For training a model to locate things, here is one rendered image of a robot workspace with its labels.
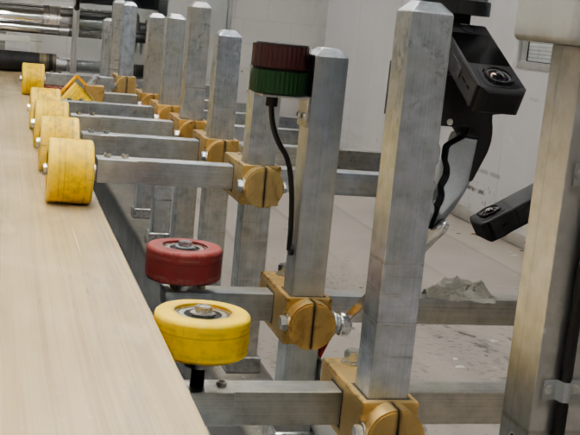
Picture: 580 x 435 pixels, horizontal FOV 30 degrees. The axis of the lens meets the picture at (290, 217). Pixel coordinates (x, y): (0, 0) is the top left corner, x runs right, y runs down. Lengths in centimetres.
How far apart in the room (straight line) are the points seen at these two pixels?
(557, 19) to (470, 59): 35
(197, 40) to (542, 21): 124
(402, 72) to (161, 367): 29
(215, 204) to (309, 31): 871
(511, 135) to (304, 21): 412
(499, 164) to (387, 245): 579
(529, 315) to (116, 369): 29
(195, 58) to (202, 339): 101
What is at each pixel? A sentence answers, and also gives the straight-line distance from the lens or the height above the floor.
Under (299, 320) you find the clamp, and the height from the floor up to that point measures 85.
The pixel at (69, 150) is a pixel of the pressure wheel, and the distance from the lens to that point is 134.
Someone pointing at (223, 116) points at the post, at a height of 100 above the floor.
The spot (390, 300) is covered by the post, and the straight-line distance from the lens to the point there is 88.
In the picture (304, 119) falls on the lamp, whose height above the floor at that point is 105.
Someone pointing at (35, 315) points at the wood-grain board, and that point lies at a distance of 89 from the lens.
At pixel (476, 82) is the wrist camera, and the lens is 92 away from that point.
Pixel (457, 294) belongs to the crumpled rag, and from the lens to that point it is 122.
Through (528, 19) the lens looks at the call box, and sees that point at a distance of 64.
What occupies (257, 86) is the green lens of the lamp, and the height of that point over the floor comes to 108.
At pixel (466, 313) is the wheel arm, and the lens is 124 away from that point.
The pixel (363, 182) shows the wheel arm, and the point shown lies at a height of 95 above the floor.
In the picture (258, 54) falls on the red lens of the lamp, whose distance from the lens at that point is 108.
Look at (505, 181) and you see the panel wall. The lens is 656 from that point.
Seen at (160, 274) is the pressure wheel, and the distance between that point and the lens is 112.
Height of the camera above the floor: 115
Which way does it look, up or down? 10 degrees down
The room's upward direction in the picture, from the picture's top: 6 degrees clockwise
